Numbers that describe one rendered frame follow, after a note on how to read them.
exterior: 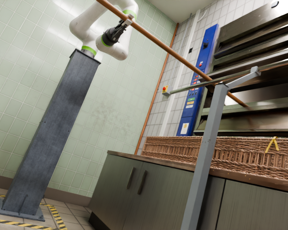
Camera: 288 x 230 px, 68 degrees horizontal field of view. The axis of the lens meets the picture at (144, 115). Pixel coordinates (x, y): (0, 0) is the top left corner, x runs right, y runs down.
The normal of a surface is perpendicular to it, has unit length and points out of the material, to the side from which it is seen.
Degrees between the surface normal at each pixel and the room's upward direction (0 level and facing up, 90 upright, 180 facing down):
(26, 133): 90
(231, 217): 90
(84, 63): 90
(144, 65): 90
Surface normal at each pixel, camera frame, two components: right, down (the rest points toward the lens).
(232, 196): -0.80, -0.40
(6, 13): 0.52, -0.07
